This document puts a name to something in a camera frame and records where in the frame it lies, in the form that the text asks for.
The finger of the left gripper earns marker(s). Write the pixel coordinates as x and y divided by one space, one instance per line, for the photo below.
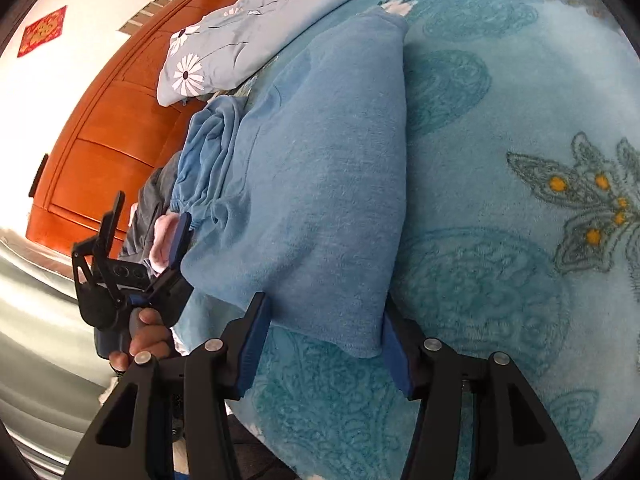
108 229
171 282

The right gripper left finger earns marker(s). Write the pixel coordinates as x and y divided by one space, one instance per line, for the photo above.
131 436

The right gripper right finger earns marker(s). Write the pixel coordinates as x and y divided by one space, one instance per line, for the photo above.
513 436

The blue fleece garment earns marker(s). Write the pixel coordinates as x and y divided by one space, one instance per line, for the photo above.
314 200

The person's left hand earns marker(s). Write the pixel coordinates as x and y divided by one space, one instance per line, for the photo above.
153 336

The pink garment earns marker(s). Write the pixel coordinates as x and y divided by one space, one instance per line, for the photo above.
164 233

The grey garment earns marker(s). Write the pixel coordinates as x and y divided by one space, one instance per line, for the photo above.
152 202

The orange wooden headboard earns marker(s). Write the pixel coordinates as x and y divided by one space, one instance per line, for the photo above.
116 136

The blue fleece pants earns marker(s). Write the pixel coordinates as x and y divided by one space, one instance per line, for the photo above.
206 157

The grey daisy print duvet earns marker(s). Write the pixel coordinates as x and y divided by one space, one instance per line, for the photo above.
229 45

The teal floral bed blanket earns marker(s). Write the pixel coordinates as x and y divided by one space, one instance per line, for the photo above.
521 235

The red fu wall decoration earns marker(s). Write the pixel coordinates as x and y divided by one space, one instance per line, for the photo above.
42 31

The wall switch panel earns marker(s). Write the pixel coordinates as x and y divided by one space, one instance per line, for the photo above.
143 16

